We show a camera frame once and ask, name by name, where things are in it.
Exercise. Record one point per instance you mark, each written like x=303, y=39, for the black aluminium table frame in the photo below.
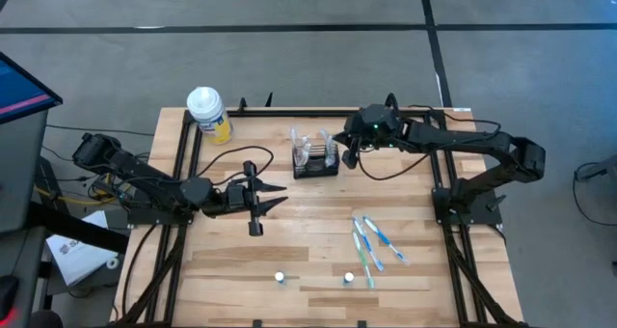
x=299, y=113

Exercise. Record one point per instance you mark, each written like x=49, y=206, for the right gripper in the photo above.
x=352, y=156

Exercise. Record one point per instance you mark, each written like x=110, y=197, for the teal mouthwash bottle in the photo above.
x=348, y=277
x=279, y=276

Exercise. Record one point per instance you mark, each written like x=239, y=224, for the black computer mouse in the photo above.
x=7, y=294

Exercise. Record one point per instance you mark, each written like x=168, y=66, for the blue computer screen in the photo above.
x=19, y=91

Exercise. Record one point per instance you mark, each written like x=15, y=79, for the grey cabinet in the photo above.
x=19, y=173

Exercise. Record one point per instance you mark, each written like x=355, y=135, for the white toothbrush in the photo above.
x=294, y=140

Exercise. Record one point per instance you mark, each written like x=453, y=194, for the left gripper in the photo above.
x=255, y=224

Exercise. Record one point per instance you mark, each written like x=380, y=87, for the white label sticker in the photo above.
x=461, y=109

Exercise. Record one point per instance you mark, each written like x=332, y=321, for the white tape roll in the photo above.
x=109, y=263

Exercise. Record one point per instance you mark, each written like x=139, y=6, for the yellow disinfectant wipes canister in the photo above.
x=210, y=116

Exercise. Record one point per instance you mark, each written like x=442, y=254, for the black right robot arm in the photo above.
x=458, y=137

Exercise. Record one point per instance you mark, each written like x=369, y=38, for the black desk beam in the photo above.
x=77, y=229

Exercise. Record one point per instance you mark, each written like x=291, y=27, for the white paper booklet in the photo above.
x=77, y=255

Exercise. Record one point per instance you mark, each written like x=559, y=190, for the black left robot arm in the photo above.
x=144, y=183

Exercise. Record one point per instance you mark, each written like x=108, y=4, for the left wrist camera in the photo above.
x=237, y=196

